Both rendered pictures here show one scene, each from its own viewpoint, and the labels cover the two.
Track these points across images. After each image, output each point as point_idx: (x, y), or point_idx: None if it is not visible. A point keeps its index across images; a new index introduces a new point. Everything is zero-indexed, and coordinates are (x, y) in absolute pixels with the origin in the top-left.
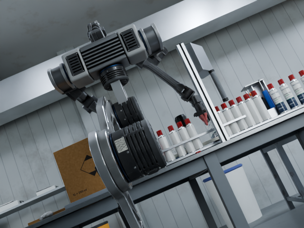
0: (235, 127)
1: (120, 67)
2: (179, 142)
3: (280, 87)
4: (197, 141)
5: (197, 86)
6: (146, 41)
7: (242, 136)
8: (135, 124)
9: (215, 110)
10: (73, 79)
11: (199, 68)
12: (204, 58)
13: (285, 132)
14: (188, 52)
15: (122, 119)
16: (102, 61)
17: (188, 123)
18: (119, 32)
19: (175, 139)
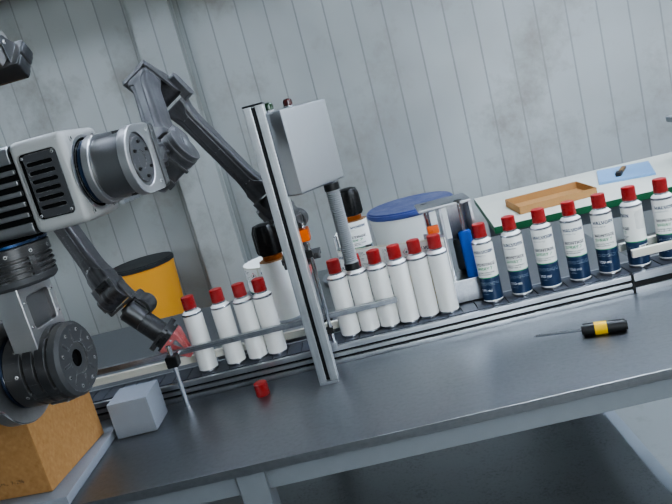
0: (368, 320)
1: (22, 252)
2: (229, 338)
3: (502, 238)
4: (271, 338)
5: (281, 235)
6: (98, 193)
7: (332, 451)
8: None
9: (315, 301)
10: None
11: (294, 189)
12: (320, 144)
13: (443, 445)
14: (272, 134)
15: (22, 397)
16: None
17: (258, 292)
18: (16, 153)
19: (222, 326)
